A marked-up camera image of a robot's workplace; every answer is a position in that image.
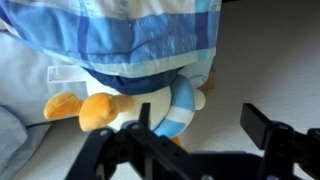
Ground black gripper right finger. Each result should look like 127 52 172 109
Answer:
239 102 320 180

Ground blue checked blanket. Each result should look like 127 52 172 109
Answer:
0 0 223 96

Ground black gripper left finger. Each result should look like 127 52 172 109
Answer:
64 102 161 180

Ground light blue pillow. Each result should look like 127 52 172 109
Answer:
0 31 91 180

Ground white duck plush orange feet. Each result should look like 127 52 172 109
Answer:
43 64 208 148

